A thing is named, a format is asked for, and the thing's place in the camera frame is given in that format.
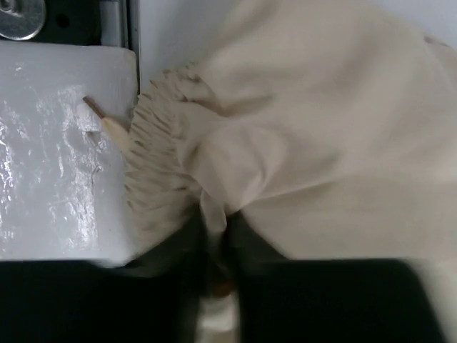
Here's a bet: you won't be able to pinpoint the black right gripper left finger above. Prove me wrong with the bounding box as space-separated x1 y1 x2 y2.
1 209 206 342

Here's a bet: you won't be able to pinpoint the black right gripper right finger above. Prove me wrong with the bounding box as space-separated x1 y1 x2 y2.
226 213 446 342

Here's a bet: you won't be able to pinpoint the beige cargo trousers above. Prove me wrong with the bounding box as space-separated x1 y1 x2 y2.
125 1 456 342

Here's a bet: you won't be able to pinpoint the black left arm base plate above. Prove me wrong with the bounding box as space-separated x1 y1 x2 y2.
0 0 139 49

